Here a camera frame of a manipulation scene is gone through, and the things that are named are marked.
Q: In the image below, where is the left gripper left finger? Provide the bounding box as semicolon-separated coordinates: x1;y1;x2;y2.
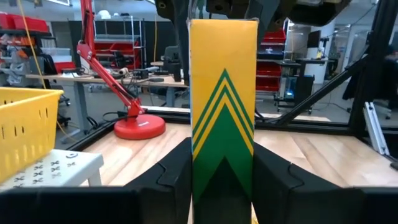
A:
0;137;193;224

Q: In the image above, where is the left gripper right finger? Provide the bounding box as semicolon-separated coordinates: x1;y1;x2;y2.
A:
252;142;398;224

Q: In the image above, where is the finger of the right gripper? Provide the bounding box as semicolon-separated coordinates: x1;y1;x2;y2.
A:
172;12;191;86
257;12;280;47

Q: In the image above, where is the yellow green crayon box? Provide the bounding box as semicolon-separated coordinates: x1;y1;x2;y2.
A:
188;18;259;224

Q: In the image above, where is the yellow plastic basket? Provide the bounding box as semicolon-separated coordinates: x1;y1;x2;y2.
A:
0;86;65;184

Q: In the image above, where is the red storage rack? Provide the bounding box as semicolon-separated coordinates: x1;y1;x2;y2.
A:
255;29;287;93

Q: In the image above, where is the white perforated metal shelf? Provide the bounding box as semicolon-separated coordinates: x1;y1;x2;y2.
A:
0;149;105;191

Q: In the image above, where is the wooden workbench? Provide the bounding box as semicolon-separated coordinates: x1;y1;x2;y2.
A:
26;73;189;134

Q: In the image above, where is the red storage crate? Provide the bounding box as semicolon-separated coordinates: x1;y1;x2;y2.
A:
0;12;50;34

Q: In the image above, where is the metal wire shelving rack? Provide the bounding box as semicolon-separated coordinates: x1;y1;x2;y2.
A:
93;15;147;71

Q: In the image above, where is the black lamp cord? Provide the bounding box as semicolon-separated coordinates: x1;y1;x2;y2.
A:
86;110;137;126

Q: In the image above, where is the yellow cable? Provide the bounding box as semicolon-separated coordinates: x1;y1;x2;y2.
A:
17;0;77;141

